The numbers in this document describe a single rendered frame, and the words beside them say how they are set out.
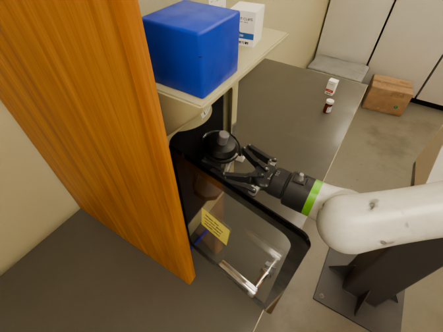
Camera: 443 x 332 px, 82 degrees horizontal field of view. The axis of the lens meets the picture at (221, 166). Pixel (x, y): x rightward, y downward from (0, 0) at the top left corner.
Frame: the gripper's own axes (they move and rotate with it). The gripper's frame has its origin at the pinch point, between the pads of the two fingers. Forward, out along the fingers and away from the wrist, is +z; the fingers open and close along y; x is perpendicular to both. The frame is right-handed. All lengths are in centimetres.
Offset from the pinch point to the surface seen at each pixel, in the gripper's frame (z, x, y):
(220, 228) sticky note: -13.6, -3.3, 20.6
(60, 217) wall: 45, 27, 33
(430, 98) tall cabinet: -92, 107, -293
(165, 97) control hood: -3.0, -29.9, 18.9
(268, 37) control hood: -7.1, -30.8, -8.1
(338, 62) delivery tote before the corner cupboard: 13, 87, -280
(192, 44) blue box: -7.8, -38.2, 17.4
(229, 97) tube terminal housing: 4.7, -10.6, -12.9
